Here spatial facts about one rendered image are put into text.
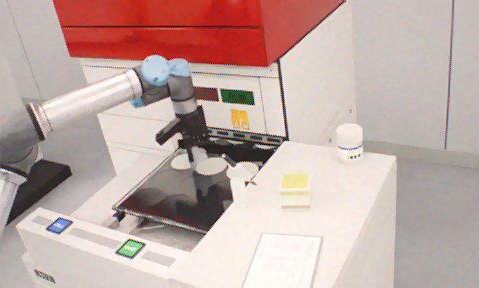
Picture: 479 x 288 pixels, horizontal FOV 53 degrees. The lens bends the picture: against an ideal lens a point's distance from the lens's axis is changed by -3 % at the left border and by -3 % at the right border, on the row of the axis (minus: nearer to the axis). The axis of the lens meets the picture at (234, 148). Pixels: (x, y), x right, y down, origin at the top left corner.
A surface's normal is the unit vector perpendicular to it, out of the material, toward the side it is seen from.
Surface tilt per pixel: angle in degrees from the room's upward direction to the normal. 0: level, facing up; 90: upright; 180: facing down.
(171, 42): 90
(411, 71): 90
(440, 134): 90
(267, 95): 90
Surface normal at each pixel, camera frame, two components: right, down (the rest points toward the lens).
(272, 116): -0.48, 0.50
